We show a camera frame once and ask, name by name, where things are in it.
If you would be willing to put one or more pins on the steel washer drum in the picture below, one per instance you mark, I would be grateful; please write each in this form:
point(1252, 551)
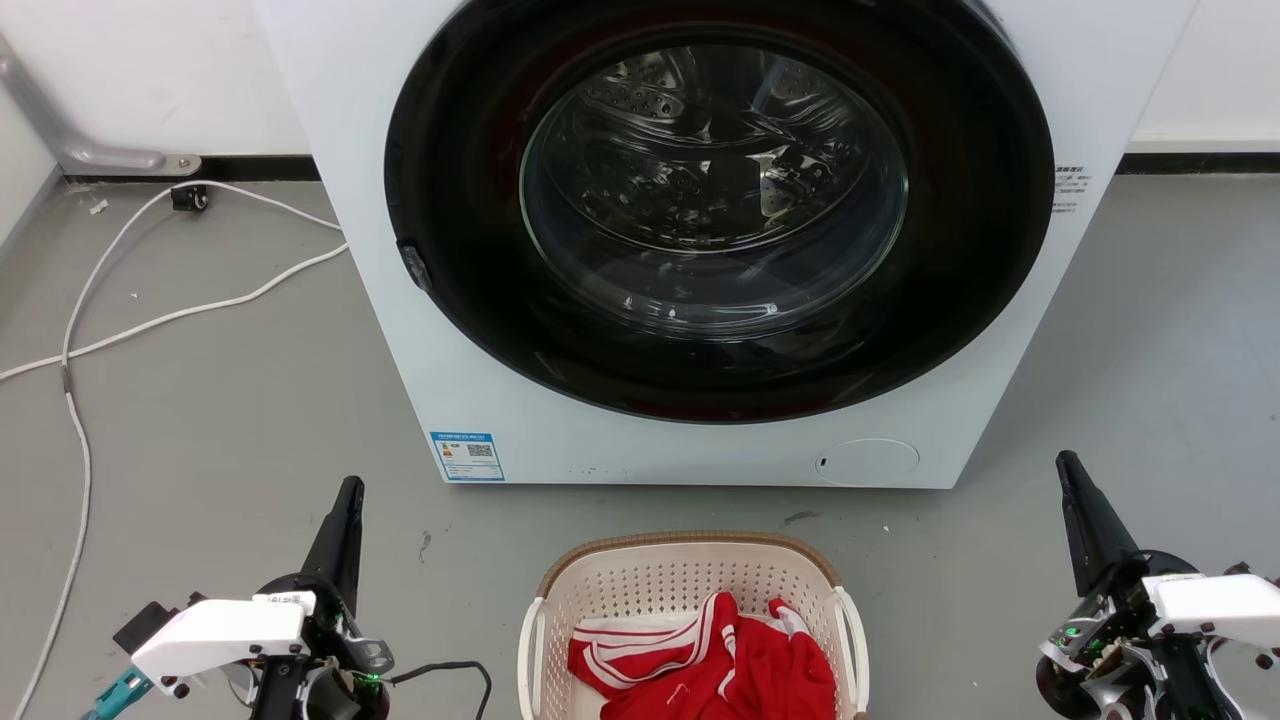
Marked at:
point(700, 170)

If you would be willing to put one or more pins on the red white-striped garment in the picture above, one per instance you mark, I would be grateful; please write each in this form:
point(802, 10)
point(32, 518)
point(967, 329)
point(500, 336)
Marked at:
point(760, 670)

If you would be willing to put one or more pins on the small black floor socket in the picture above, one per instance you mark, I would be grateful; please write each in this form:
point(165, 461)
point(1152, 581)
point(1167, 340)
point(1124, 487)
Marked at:
point(189, 198)

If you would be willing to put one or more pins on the blue energy label sticker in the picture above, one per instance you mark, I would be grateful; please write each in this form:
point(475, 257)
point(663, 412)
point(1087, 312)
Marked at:
point(467, 456)

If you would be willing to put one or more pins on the cream plastic laundry basket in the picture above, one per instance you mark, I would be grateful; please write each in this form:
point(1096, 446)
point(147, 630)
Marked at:
point(660, 575)

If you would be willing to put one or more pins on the grey wall pipe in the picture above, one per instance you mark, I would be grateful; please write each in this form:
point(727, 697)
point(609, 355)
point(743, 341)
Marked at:
point(60, 140)

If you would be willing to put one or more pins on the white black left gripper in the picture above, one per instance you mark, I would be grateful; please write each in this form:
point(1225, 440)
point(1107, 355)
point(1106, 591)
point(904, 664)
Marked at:
point(225, 632)

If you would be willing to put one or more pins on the black round washer door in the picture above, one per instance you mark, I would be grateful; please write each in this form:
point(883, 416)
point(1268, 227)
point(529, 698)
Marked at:
point(460, 200)

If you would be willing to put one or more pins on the round washer filter cover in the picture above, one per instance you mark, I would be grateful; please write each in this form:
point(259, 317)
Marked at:
point(868, 462)

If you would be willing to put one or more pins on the grey washer door latch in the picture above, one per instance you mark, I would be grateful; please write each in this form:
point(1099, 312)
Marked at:
point(414, 266)

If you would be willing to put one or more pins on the white front-load washing machine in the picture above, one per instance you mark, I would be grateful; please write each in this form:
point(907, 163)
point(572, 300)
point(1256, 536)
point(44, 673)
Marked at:
point(340, 120)

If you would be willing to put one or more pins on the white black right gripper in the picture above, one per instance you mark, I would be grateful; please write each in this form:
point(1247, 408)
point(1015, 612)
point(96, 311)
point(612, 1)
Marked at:
point(1200, 600)

